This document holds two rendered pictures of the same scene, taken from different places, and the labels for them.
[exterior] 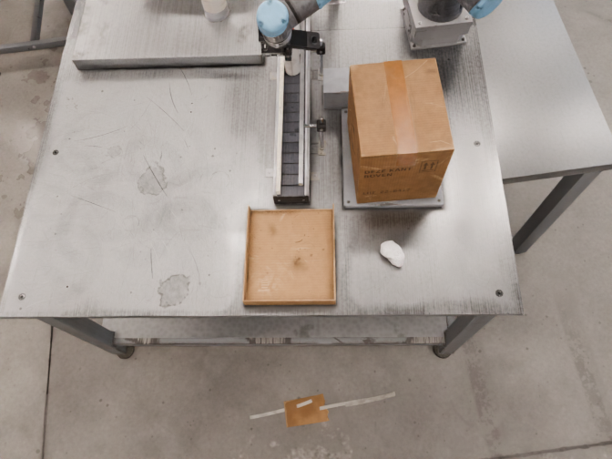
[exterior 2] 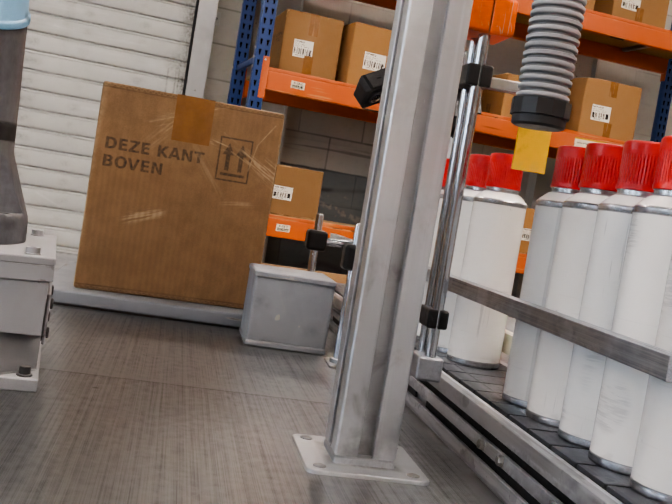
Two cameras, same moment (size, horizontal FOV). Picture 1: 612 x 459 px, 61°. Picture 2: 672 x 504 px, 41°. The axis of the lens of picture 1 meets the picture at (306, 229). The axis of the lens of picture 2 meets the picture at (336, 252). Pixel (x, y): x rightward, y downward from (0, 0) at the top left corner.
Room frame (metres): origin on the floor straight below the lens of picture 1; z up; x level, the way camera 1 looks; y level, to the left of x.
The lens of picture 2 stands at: (2.17, -0.44, 1.01)
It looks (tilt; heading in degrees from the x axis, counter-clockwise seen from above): 3 degrees down; 163
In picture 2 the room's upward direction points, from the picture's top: 9 degrees clockwise
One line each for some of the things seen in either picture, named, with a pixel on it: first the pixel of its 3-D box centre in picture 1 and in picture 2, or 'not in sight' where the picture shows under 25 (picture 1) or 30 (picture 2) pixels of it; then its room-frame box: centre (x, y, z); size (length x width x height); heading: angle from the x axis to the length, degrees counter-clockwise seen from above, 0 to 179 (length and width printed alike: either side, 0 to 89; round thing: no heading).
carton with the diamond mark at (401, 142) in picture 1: (394, 133); (174, 195); (0.83, -0.29, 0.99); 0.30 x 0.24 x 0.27; 177
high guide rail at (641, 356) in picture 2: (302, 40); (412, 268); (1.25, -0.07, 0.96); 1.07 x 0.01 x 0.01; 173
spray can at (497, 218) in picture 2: not in sight; (490, 259); (1.39, -0.04, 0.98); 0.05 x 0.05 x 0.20
